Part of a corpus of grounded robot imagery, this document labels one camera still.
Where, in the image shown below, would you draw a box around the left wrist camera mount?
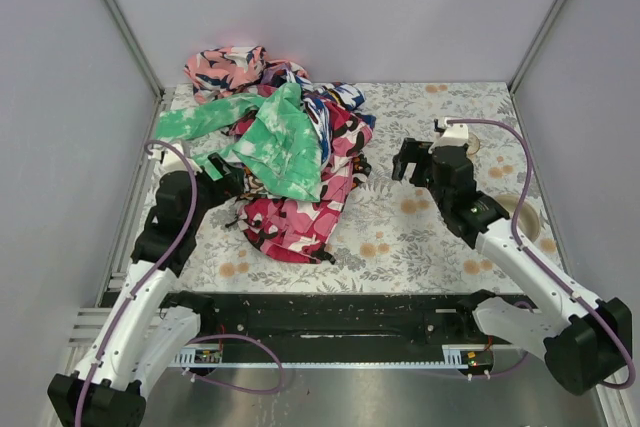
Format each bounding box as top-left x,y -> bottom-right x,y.
146,143 -> 187,175

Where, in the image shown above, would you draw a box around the aluminium frame post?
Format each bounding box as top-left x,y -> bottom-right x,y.
102,0 -> 165,99
507,0 -> 569,95

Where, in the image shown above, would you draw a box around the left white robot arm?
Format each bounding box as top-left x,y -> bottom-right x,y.
47,154 -> 244,426

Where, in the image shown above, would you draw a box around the pink navy patterned cloth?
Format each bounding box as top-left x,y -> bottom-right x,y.
184,46 -> 310,105

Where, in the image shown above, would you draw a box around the amber drinking glass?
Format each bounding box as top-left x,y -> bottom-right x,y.
467,133 -> 481,156

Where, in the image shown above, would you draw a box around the right aluminium frame post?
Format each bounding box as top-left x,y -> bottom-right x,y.
507,0 -> 569,95

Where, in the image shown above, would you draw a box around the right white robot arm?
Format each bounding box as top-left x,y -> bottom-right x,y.
392,138 -> 636,395

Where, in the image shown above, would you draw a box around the green tie-dye cloth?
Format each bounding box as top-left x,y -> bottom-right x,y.
154,83 -> 322,202

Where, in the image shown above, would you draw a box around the white slotted cable duct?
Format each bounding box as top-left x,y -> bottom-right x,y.
169,339 -> 493,369

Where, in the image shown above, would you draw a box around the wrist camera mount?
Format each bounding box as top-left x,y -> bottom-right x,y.
433,117 -> 469,148
146,143 -> 187,175

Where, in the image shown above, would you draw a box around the floral tablecloth mat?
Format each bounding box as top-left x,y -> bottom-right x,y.
174,82 -> 558,294

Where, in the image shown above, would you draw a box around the beige metal bowl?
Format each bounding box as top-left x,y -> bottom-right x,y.
494,194 -> 541,241

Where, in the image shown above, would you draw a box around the left aluminium frame post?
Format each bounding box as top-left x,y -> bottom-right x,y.
102,0 -> 165,99

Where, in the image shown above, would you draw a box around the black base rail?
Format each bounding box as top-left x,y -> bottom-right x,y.
159,291 -> 526,348

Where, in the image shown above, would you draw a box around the blue white patterned cloth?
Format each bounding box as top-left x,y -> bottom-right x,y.
288,74 -> 376,167

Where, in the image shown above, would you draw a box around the red pink camo cloth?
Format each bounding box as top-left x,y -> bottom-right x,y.
237,101 -> 376,264

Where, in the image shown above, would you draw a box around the black orange patterned cloth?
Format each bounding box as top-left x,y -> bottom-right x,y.
241,152 -> 372,202

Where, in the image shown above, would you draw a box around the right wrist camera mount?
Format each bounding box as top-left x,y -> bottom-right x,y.
433,117 -> 469,148

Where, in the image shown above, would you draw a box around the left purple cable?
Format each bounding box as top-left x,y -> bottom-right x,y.
74,139 -> 287,427

